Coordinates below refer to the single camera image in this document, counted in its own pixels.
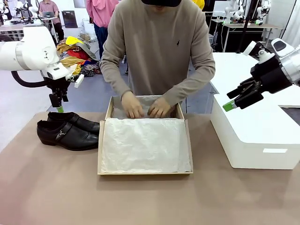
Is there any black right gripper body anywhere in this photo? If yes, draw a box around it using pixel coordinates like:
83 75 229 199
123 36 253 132
250 56 293 94

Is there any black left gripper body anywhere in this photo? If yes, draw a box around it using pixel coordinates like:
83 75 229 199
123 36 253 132
46 79 71 95

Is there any black leather dress shoe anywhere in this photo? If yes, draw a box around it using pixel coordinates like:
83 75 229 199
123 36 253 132
36 120 99 151
47 112 101 135

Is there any white tissue wrapping paper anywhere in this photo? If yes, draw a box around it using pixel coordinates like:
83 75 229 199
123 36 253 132
100 97 192 173

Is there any person's left forearm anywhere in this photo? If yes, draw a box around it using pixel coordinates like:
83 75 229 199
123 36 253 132
161 60 216 107

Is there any person's right forearm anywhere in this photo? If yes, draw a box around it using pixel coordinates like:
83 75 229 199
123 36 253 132
100 58 136 97

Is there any white storage box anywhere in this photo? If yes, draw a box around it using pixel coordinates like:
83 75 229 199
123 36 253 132
82 18 95 34

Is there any cardboard shoe box with lid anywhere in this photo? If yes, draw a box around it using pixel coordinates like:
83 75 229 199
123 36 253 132
97 95 195 176

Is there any person's right hand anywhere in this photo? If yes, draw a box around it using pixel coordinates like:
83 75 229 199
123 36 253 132
120 90 146 119

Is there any person's left hand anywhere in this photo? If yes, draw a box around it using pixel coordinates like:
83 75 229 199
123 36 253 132
147 96 173 119

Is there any white table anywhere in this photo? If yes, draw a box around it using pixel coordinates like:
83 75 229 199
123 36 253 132
209 52 300 107

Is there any colourful clothes pile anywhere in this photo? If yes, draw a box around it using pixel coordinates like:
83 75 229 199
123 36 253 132
56 36 102 78

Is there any white block platform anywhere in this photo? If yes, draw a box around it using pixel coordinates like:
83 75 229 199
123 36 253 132
210 92 300 170

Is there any grey background table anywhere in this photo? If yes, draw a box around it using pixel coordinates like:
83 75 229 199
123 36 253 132
210 19 285 53

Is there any black pole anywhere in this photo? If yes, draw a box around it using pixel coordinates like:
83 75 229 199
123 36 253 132
235 0 255 54

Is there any black standing panel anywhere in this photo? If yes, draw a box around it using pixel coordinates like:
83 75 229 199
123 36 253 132
64 10 79 29

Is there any seated person in mauve shirt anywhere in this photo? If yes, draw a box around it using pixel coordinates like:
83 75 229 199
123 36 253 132
38 0 65 42

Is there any person in pink top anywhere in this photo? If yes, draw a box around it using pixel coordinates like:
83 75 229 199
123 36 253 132
85 0 120 60

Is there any person in beige sweater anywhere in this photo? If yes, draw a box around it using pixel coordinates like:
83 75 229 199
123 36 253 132
99 0 216 108

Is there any person in yellow top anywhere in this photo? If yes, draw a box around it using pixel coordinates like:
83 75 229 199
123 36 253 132
192 0 206 11

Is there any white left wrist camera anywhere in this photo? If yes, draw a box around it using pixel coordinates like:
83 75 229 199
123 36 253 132
69 74 85 89

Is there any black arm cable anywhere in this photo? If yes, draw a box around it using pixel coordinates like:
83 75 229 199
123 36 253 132
11 69 50 89

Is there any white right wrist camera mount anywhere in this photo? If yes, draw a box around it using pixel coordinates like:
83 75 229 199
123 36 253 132
243 41 275 64

